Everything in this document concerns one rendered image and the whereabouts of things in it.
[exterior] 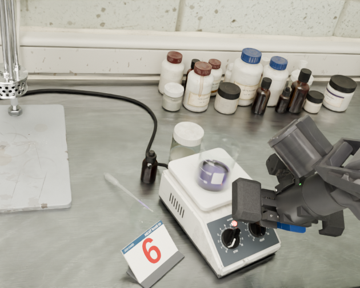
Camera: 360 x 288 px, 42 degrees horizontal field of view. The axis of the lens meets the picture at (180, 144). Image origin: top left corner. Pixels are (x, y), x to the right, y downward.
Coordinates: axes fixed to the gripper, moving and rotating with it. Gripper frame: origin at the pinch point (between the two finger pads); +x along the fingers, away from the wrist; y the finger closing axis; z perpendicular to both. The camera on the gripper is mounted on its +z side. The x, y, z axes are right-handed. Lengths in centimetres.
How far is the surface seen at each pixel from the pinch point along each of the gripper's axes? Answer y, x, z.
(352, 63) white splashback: -43, 21, 55
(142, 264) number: 18.0, 8.4, -8.3
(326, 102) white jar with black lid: -32, 21, 40
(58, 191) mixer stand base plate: 31.0, 19.2, 4.3
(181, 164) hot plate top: 12.4, 8.0, 9.2
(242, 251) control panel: 2.8, 4.0, -5.2
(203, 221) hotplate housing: 9.7, 4.1, -1.4
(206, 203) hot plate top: 9.7, 3.2, 1.4
